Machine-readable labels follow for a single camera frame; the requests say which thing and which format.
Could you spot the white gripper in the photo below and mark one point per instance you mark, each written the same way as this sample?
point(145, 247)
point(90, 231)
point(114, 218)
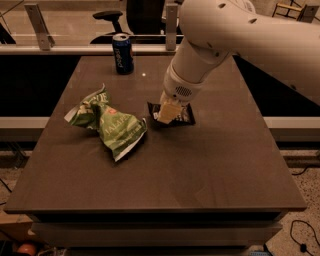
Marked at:
point(177, 86)

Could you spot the black rxbar chocolate wrapper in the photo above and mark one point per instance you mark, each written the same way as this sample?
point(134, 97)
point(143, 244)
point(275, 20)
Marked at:
point(185, 118)

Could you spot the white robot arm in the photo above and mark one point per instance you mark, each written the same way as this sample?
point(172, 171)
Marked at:
point(213, 30)

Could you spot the green jalapeno chip bag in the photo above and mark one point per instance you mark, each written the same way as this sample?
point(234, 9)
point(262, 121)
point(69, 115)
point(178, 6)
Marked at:
point(120, 132)

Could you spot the blue pepsi can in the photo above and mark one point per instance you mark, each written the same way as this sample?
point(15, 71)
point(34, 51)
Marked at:
point(122, 50)

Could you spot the black office chair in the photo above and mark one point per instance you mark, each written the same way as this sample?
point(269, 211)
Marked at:
point(144, 20)

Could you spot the orange round object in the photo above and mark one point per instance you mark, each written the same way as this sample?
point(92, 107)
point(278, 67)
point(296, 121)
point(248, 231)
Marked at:
point(27, 248)

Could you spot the middle metal rail bracket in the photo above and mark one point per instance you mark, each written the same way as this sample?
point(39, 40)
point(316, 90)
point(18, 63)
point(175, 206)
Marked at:
point(171, 23)

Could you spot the metal rail bracket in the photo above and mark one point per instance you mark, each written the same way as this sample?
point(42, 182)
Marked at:
point(44, 39)
point(171, 23)
point(308, 13)

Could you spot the left metal rail bracket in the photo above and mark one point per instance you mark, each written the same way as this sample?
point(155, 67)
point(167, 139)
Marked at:
point(44, 39)

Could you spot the horizontal metal rail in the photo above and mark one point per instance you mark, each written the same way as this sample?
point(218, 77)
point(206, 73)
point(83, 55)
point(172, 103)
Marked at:
point(90, 50)

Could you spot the yellow frame stool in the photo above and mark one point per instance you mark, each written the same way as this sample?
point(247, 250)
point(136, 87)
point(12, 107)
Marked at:
point(292, 10)

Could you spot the right metal rail bracket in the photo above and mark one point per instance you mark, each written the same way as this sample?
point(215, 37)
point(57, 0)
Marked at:
point(308, 13)

